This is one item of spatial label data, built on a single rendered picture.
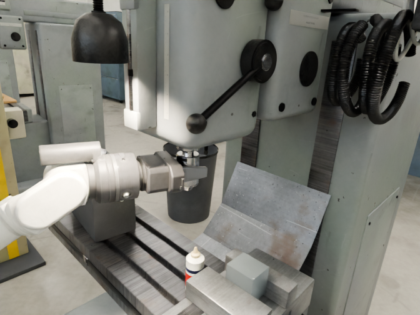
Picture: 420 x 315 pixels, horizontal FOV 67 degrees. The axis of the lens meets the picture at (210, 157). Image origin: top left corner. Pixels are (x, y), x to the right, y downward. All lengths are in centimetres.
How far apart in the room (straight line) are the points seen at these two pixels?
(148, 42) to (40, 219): 32
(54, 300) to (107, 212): 141
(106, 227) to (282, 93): 58
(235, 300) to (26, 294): 188
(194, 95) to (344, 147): 48
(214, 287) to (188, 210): 215
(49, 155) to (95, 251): 39
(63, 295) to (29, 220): 173
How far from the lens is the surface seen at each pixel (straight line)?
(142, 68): 52
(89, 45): 44
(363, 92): 65
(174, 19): 50
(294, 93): 68
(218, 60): 51
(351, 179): 87
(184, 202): 270
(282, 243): 93
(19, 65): 894
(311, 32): 70
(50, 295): 230
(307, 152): 91
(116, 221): 93
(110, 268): 84
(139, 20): 52
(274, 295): 66
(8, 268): 256
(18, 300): 234
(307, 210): 92
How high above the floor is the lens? 148
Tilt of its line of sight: 20 degrees down
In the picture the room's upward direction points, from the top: 3 degrees clockwise
